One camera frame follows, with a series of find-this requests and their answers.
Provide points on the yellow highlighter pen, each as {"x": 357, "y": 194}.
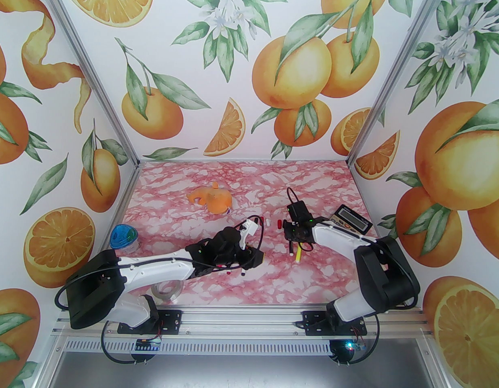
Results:
{"x": 299, "y": 255}

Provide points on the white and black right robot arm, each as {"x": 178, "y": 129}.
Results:
{"x": 338, "y": 237}

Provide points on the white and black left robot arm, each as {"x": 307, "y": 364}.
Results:
{"x": 160, "y": 267}

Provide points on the orange plastic toy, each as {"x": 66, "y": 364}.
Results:
{"x": 215, "y": 200}

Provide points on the black and grey calculator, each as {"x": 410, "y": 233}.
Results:
{"x": 350, "y": 218}

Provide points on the clear tape roll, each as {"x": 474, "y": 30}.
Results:
{"x": 174, "y": 291}

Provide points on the slotted aluminium strip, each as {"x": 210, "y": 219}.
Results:
{"x": 233, "y": 345}

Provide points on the blue lidded plastic container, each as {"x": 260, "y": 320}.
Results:
{"x": 124, "y": 237}

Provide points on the small board green light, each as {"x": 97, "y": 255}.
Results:
{"x": 348, "y": 345}

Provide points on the small circuit board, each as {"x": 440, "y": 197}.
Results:
{"x": 148, "y": 345}

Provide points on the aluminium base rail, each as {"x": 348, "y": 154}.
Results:
{"x": 233, "y": 321}

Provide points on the aluminium corner post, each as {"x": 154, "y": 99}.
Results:
{"x": 393, "y": 71}
{"x": 93, "y": 71}

